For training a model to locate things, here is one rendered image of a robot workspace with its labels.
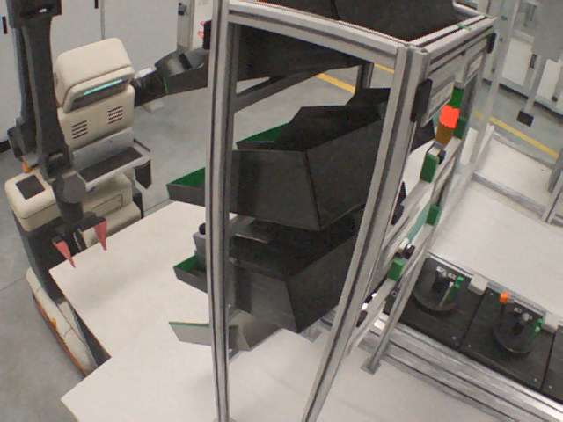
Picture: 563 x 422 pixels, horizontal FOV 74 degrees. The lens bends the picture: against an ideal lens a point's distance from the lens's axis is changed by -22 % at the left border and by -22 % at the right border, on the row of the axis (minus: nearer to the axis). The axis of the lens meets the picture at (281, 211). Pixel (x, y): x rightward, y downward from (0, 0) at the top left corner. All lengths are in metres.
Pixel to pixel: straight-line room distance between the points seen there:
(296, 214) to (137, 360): 0.70
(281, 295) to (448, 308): 0.62
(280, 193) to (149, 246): 0.88
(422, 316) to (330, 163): 0.69
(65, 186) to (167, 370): 0.46
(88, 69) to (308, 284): 0.86
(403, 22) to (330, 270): 0.30
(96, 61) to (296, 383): 0.93
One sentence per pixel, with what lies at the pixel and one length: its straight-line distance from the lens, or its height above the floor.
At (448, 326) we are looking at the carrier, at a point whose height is 0.97.
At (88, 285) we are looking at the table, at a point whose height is 0.86.
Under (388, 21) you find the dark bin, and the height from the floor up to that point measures 1.66.
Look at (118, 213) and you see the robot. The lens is 1.52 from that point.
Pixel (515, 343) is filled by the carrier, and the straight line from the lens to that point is 1.10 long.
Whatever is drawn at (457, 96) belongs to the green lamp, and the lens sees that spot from 1.06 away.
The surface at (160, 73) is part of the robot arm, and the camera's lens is 1.32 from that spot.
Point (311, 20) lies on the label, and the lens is 0.34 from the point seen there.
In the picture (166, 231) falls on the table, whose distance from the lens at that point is 1.34.
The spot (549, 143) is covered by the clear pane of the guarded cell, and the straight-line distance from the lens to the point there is 2.29.
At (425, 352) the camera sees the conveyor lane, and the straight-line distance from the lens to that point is 1.02.
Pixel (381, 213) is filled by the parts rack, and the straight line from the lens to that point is 0.37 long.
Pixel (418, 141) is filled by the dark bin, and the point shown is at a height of 1.47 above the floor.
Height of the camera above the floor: 1.74
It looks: 38 degrees down
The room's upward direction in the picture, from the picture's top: 7 degrees clockwise
